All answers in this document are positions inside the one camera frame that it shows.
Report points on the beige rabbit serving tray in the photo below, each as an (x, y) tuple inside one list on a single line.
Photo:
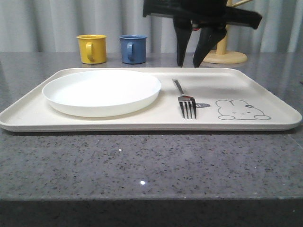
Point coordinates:
[(226, 100)]

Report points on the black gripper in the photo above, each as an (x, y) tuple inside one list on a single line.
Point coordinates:
[(205, 12)]

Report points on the yellow enamel mug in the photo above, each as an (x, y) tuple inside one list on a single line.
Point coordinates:
[(92, 48)]

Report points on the blue enamel mug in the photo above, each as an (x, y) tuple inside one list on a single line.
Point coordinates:
[(133, 48)]

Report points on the wooden mug tree stand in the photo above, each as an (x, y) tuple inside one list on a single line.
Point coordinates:
[(220, 54)]

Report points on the grey pleated curtain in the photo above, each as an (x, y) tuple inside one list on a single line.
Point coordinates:
[(53, 25)]

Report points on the silver metal fork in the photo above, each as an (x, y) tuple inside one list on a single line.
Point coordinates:
[(187, 103)]

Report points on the white round plate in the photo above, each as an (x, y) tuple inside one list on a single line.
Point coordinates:
[(102, 93)]

